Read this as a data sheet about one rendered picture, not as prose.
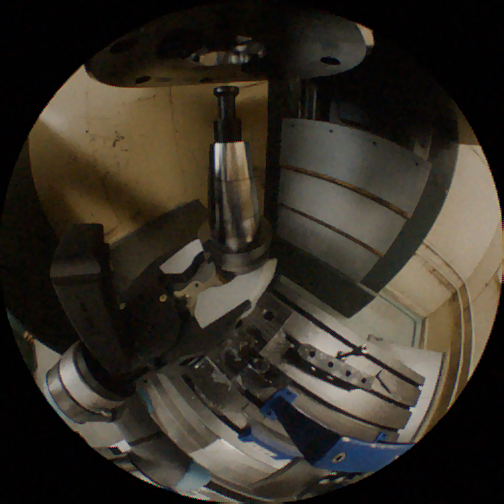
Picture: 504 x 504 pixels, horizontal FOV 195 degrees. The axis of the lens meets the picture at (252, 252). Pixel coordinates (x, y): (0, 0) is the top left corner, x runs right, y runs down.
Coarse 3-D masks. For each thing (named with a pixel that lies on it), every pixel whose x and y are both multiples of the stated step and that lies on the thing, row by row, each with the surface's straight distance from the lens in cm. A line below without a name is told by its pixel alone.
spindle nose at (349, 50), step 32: (256, 0) 7; (128, 32) 8; (160, 32) 9; (192, 32) 9; (224, 32) 10; (256, 32) 10; (288, 32) 10; (320, 32) 9; (352, 32) 9; (96, 64) 10; (128, 64) 11; (160, 64) 12; (192, 64) 13; (224, 64) 14; (288, 64) 14; (320, 64) 13; (352, 64) 12
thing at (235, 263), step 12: (204, 228) 13; (264, 228) 12; (204, 240) 12; (252, 240) 11; (264, 240) 11; (204, 252) 12; (216, 252) 10; (228, 252) 10; (240, 252) 10; (252, 252) 10; (264, 252) 13; (228, 264) 12; (240, 264) 12; (252, 264) 12
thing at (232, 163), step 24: (216, 144) 9; (240, 144) 9; (216, 168) 9; (240, 168) 9; (216, 192) 10; (240, 192) 9; (216, 216) 10; (240, 216) 10; (216, 240) 11; (240, 240) 11
